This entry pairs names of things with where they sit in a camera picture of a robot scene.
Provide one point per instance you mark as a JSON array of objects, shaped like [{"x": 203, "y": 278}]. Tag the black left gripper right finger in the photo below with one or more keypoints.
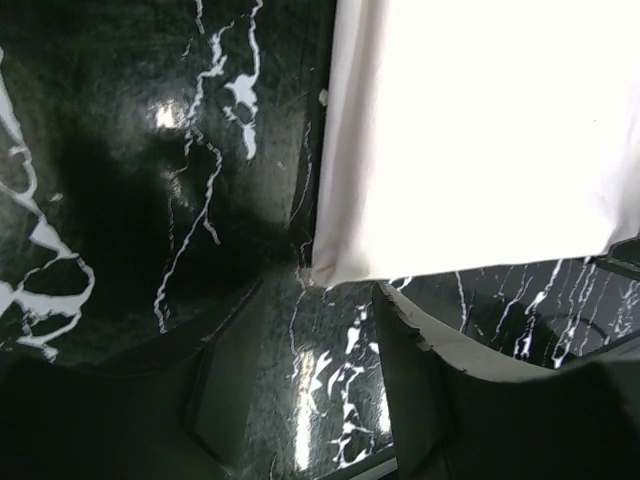
[{"x": 461, "y": 410}]

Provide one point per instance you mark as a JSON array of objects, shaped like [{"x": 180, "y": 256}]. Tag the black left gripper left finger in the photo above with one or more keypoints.
[{"x": 174, "y": 407}]

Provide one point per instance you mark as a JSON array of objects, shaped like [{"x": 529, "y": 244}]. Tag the cream white t shirt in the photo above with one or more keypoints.
[{"x": 467, "y": 134}]

